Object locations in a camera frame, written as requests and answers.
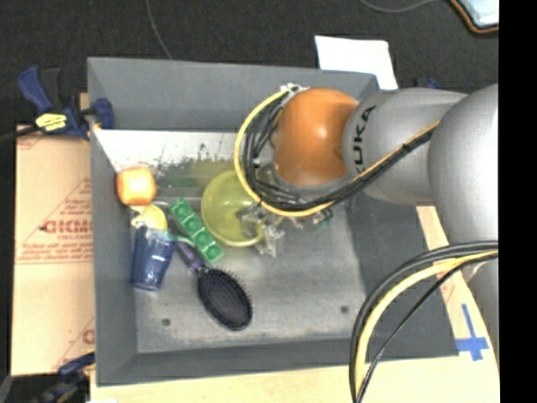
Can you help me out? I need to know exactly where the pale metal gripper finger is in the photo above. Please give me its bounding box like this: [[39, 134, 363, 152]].
[[254, 223, 287, 259], [238, 205, 270, 237]]

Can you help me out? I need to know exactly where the brown cardboard board red print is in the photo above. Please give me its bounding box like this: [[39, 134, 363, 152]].
[[9, 123, 96, 378]]

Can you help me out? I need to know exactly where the green toy building block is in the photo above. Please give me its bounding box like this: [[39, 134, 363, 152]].
[[169, 197, 226, 264]]

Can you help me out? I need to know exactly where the purple hairbrush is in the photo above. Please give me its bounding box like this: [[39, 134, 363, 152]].
[[175, 238, 254, 332]]

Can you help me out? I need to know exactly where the yellow-green plastic bowl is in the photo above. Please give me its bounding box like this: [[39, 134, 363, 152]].
[[200, 170, 270, 249]]

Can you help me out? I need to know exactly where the blue plastic cup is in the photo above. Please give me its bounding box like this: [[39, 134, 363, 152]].
[[128, 224, 178, 292]]

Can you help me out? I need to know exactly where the grey metal bin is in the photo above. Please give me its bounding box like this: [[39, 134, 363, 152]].
[[86, 56, 459, 386]]

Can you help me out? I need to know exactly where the yellow toy lemon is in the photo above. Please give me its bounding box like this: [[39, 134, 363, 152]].
[[130, 203, 169, 232]]

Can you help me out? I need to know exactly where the orange soft cube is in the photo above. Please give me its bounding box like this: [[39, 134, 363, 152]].
[[115, 165, 158, 207]]

